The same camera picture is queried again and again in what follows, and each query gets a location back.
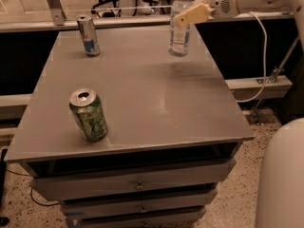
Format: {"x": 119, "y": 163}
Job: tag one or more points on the clear plastic water bottle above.
{"x": 179, "y": 36}

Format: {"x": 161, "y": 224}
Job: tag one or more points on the blue silver energy drink can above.
{"x": 89, "y": 35}

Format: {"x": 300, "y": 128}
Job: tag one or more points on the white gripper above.
{"x": 221, "y": 1}

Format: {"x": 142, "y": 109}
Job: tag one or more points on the green soda can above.
{"x": 86, "y": 108}

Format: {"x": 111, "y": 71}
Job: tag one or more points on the grey drawer cabinet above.
{"x": 173, "y": 129}

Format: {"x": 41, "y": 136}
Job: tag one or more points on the metal railing frame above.
{"x": 127, "y": 22}

